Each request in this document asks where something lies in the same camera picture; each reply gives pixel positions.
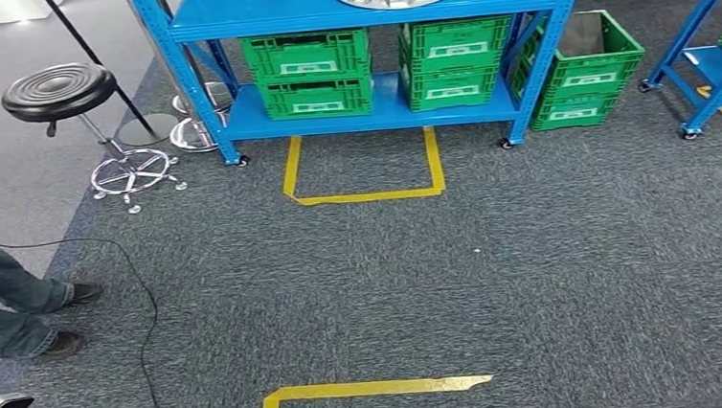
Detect blue metal shelf rack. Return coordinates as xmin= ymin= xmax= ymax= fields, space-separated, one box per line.
xmin=633 ymin=0 xmax=722 ymax=145
xmin=124 ymin=0 xmax=606 ymax=176

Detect chrome stanchion base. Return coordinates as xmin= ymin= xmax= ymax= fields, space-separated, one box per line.
xmin=169 ymin=79 xmax=236 ymax=119
xmin=167 ymin=113 xmax=223 ymax=156

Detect black stanchion grey base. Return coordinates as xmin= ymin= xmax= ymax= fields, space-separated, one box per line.
xmin=40 ymin=0 xmax=182 ymax=154

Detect black stool chrome base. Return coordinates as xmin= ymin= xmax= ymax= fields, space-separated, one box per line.
xmin=0 ymin=55 xmax=191 ymax=225

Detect black floor cable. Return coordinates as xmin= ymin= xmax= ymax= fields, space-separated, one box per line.
xmin=0 ymin=229 xmax=172 ymax=408

